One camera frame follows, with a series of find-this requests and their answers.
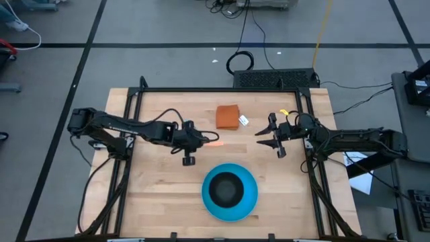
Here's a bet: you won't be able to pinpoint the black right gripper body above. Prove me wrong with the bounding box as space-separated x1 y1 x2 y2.
267 112 302 159

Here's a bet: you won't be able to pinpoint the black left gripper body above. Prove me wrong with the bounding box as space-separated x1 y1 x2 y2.
175 120 206 167

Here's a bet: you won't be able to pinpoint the orange cloth napkin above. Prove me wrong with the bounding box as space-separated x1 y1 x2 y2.
215 104 251 132

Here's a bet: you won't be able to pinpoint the black ribbed bowl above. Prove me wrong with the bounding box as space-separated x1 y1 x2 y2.
208 171 245 209

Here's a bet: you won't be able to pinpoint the blue round plate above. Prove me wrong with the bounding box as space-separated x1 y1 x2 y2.
201 162 260 223

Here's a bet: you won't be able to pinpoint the black computer tower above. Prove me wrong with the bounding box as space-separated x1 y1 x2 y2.
232 67 319 89

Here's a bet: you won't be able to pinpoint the white paper sheet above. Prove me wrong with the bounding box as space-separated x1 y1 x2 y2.
343 151 375 196

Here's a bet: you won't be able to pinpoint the grey desk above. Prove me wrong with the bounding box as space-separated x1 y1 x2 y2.
390 71 430 242

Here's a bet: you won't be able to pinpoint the grey cart base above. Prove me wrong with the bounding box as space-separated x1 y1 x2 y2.
234 0 299 9

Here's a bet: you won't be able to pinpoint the black box with label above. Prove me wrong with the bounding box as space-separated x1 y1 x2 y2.
403 59 430 108

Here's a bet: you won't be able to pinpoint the black computer keyboard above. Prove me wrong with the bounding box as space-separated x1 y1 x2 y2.
407 189 430 233

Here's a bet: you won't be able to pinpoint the red curved object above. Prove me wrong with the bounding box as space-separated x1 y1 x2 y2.
0 38 18 56

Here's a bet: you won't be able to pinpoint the person's foot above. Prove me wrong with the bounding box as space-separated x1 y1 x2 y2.
4 19 30 33

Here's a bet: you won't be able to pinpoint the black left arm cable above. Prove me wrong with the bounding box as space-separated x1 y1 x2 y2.
147 108 186 130
69 135 114 234
170 130 220 156

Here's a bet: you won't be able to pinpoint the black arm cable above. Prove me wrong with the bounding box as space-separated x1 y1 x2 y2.
299 140 341 175
69 135 114 234
170 130 220 156
147 108 186 130
286 110 315 129

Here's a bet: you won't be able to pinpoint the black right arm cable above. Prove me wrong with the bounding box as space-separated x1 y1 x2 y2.
286 110 315 129
299 140 341 175

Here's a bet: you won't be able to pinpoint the coiled black floor cable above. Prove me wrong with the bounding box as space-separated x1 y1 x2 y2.
225 0 255 76

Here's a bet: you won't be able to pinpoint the thin black floor cable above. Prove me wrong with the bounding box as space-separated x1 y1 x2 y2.
250 9 277 71
332 86 394 116
318 80 394 91

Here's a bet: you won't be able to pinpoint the thin black base cable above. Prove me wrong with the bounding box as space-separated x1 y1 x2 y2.
343 151 415 203

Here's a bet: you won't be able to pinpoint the yellow power cable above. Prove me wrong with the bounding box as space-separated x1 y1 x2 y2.
312 0 334 69

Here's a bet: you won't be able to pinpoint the tangled black cables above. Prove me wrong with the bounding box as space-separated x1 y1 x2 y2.
204 0 250 19

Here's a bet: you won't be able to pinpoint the white floor cable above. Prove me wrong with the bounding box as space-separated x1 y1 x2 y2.
5 0 42 52

